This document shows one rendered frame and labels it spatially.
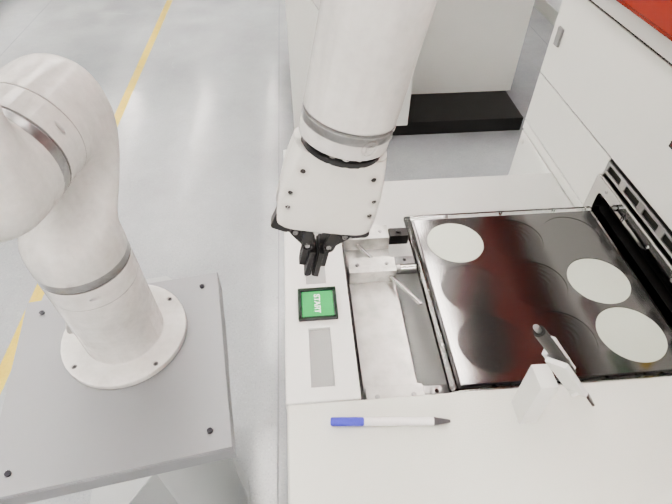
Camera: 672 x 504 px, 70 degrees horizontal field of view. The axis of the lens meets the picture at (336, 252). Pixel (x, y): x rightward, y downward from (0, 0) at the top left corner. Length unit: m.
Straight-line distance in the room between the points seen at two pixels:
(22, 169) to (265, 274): 1.59
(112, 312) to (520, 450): 0.54
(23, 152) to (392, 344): 0.53
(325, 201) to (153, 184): 2.20
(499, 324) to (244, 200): 1.79
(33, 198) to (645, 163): 0.91
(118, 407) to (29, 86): 0.44
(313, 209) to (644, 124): 0.68
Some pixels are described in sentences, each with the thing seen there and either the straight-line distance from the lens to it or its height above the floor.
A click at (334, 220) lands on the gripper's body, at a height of 1.19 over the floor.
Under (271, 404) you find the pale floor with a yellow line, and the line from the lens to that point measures 1.71.
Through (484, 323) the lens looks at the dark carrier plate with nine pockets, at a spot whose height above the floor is 0.90.
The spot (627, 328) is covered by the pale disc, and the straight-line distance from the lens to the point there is 0.87.
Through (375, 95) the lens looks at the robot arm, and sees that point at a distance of 0.39.
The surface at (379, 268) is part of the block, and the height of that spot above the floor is 0.91.
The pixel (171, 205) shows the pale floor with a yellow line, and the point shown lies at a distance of 2.47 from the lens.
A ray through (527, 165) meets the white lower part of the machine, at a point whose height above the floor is 0.76.
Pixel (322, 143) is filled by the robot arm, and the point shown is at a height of 1.29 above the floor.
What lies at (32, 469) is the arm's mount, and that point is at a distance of 0.80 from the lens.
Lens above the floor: 1.51
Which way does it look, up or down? 46 degrees down
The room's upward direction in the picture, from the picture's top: straight up
